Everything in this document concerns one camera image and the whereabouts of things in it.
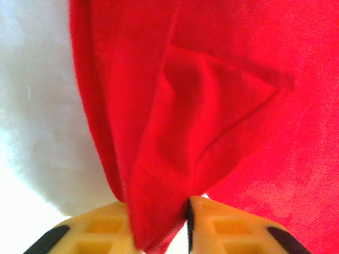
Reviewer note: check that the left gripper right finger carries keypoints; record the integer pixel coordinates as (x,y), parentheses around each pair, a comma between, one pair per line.
(233,232)

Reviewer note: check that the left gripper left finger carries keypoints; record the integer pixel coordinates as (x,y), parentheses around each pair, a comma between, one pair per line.
(100,232)

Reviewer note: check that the red t-shirt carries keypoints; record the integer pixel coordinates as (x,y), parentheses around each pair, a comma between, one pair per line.
(212,105)

